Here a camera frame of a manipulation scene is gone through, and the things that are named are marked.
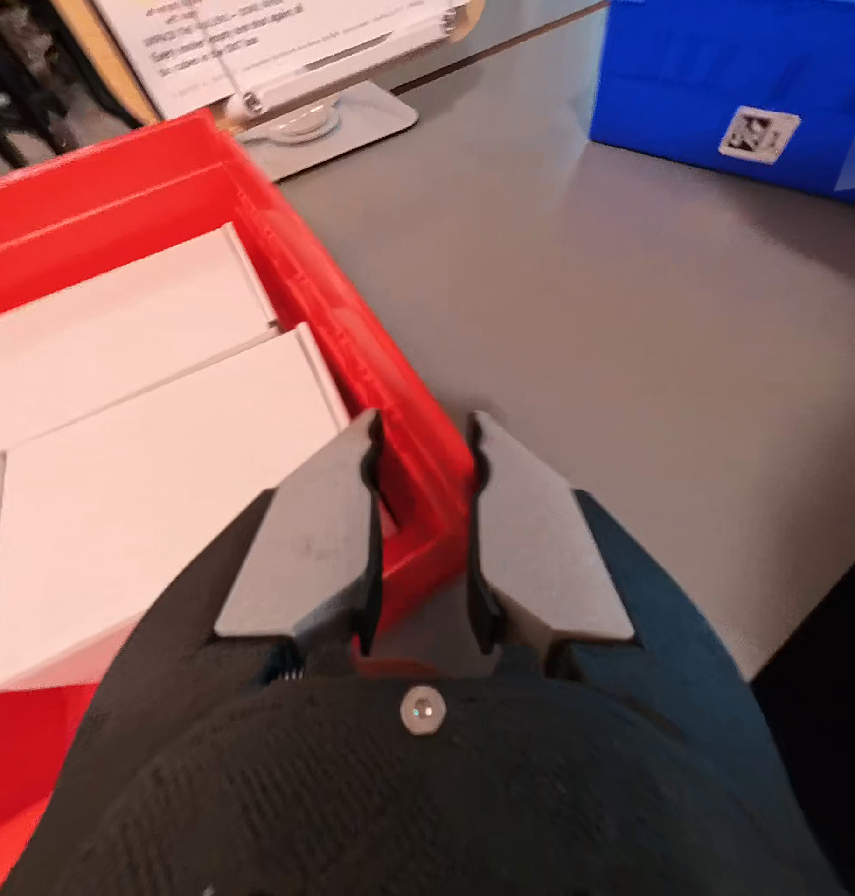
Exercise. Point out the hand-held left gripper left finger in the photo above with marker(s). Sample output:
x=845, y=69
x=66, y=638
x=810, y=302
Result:
x=301, y=553

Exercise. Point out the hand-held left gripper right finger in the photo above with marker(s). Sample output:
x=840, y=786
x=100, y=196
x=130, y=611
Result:
x=546, y=560

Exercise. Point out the white cardboard mailer box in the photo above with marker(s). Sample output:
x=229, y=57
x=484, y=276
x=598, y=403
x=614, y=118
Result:
x=133, y=504
x=119, y=329

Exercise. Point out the red plastic bin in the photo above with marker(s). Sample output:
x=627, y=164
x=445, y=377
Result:
x=343, y=336

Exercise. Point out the blue plastic bin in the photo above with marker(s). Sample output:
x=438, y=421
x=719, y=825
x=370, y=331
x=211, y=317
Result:
x=679, y=70

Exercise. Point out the printed instruction sheet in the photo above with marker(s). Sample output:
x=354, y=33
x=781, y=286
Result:
x=224, y=35

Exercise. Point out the instruction sheet on stand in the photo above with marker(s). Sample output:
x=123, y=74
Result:
x=98, y=63

